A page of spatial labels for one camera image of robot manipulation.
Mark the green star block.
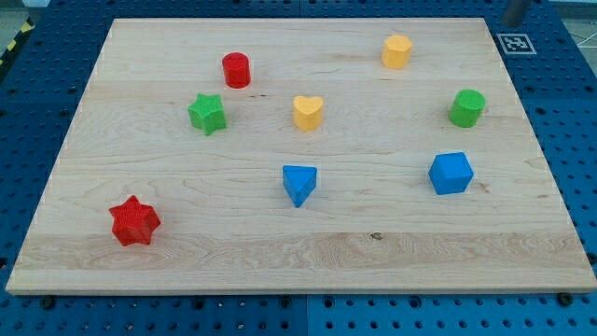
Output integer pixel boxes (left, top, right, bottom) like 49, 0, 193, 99
187, 93, 227, 135

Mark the red star block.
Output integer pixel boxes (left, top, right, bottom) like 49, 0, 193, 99
109, 195, 160, 246

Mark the blue triangle block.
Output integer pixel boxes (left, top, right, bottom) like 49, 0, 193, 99
283, 165, 317, 207

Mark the yellow heart block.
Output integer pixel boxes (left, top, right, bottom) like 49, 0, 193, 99
293, 95, 324, 132

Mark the light wooden board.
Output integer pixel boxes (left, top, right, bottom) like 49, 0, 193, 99
7, 18, 596, 296

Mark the red cylinder block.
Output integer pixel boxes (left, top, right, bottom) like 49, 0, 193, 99
222, 52, 251, 89

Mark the yellow hexagon block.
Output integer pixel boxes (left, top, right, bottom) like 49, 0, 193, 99
382, 35, 413, 69

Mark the blue cube block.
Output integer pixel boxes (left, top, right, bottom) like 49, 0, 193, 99
428, 152, 474, 195

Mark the green cylinder block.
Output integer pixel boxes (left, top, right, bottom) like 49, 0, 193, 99
449, 89, 486, 128

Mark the white fiducial marker tag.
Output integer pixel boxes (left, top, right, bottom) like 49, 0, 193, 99
497, 33, 536, 55

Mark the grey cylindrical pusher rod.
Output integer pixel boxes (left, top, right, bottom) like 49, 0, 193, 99
500, 0, 532, 28

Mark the black bolt left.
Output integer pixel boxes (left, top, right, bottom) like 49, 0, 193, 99
39, 295, 56, 311

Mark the black bolt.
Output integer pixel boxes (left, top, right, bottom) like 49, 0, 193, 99
39, 295, 56, 311
557, 292, 574, 307

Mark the black bolt right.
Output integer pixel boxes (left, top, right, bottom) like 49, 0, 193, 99
557, 292, 574, 307

